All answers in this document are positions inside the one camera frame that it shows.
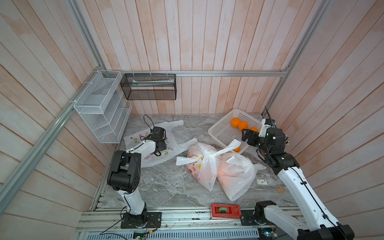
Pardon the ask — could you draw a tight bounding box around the white plastic bag front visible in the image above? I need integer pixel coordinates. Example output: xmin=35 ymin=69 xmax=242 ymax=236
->
xmin=217 ymin=153 xmax=266 ymax=202

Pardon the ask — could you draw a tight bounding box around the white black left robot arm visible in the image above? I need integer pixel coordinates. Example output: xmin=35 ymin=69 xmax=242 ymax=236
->
xmin=107 ymin=127 xmax=167 ymax=228

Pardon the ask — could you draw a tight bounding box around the red tape dispenser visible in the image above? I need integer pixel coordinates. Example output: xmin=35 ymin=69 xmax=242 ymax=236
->
xmin=211 ymin=204 xmax=242 ymax=219

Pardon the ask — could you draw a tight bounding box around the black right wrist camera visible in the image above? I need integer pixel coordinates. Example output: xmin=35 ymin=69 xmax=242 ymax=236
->
xmin=259 ymin=119 xmax=275 ymax=137

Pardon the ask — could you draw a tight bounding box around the black wire mesh basket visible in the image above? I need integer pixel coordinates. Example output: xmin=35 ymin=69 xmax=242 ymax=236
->
xmin=120 ymin=73 xmax=177 ymax=101

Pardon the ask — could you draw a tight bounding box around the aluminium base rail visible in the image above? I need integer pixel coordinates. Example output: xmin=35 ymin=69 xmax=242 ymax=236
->
xmin=76 ymin=206 xmax=326 ymax=240

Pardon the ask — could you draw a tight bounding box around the white plastic perforated basket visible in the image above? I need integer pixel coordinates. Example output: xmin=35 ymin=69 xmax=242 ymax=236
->
xmin=208 ymin=109 xmax=262 ymax=154

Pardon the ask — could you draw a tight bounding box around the white printed bag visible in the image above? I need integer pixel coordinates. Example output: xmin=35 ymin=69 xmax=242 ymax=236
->
xmin=124 ymin=120 xmax=198 ymax=168
xmin=176 ymin=139 xmax=241 ymax=191

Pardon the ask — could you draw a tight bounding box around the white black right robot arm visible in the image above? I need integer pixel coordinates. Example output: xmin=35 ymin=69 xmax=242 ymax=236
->
xmin=242 ymin=126 xmax=355 ymax=240

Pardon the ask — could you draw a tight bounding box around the white wire mesh shelf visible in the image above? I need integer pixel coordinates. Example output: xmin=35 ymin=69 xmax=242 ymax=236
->
xmin=74 ymin=71 xmax=132 ymax=144

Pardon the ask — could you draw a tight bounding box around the small white label card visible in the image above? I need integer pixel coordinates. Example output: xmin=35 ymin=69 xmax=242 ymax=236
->
xmin=257 ymin=179 xmax=268 ymax=185

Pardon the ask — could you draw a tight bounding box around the brown tape roll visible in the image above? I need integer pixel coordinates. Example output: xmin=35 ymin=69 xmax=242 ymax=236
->
xmin=275 ymin=185 xmax=285 ymax=194

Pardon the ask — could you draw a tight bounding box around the white printed bag back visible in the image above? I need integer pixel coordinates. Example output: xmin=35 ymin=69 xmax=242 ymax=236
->
xmin=124 ymin=120 xmax=198 ymax=168

